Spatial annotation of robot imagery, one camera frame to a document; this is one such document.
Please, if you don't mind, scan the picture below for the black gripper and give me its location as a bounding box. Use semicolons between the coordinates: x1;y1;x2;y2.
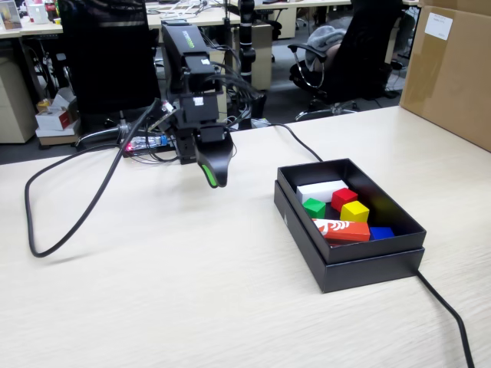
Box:
168;118;236;189

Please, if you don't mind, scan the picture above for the large cardboard box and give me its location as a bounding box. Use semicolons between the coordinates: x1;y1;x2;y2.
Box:
398;0;491;153

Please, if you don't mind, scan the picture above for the yellow wooden cube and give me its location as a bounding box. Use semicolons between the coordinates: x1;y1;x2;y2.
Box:
339;200;371;223

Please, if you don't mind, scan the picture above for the black open box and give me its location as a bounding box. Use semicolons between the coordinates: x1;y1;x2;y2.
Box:
273;179;426;294

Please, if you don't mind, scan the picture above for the black chrome-armed office chair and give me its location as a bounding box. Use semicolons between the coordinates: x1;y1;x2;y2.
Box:
287;0;417;122

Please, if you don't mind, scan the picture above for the orange printed block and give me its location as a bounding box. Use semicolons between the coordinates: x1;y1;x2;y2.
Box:
311;217;371;246

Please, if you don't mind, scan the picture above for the wide beige cabinet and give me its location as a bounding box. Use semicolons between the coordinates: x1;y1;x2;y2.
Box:
0;51;38;145

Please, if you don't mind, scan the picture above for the white and red carton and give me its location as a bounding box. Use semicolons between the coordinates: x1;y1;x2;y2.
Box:
35;87;80;132

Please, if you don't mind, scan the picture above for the controller circuit board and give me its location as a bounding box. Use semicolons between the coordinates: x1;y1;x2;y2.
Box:
121;133;177;154

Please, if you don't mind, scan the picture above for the thick black camera cable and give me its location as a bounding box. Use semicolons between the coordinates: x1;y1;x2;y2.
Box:
24;97;162;258

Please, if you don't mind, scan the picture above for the tall beige cabinet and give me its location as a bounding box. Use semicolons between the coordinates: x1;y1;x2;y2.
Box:
249;23;276;91

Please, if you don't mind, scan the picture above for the white laptop stand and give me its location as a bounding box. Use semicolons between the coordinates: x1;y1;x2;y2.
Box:
159;0;208;21

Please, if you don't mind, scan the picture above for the black box tray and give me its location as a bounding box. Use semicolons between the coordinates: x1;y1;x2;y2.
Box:
276;157;427;265

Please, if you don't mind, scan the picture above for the black mesh office chair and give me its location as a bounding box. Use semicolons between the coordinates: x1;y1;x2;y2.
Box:
57;0;170;149

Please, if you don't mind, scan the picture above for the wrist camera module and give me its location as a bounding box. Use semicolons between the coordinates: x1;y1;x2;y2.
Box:
147;97;180;133

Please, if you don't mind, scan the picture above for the grey cloth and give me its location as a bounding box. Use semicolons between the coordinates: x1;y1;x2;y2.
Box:
306;25;348;72

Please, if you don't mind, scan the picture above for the red wooden cube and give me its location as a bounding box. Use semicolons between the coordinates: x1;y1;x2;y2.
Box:
331;187;359;212

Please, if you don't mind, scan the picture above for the black pole with white rings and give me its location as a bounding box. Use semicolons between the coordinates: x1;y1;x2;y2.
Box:
236;0;268;130

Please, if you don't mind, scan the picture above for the photo frame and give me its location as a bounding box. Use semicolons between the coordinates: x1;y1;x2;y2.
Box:
0;0;23;31

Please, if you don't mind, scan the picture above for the green wooden cube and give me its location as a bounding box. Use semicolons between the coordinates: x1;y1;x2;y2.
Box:
302;197;327;219

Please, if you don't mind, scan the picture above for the blue block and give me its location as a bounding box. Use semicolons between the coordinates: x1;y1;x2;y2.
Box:
369;226;395;242

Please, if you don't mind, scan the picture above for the white rectangular block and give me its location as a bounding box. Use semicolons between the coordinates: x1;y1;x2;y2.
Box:
295;179;349;206

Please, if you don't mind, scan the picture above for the white red container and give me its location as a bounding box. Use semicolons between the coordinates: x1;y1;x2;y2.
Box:
28;2;48;24

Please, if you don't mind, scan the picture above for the black power cable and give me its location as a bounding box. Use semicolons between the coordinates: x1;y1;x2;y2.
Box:
249;122;476;368

